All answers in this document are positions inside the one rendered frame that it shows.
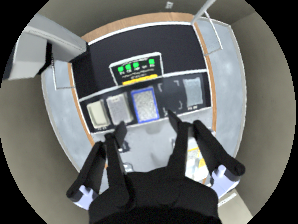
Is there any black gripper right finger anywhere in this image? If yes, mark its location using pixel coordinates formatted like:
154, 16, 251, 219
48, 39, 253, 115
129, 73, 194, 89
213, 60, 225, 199
155, 110, 245, 208

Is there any white rectangular reservoir tray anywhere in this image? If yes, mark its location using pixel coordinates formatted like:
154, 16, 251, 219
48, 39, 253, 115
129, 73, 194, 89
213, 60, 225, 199
87, 100, 110, 128

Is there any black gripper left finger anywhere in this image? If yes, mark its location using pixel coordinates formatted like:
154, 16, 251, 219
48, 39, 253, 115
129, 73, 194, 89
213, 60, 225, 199
66, 120, 134, 211

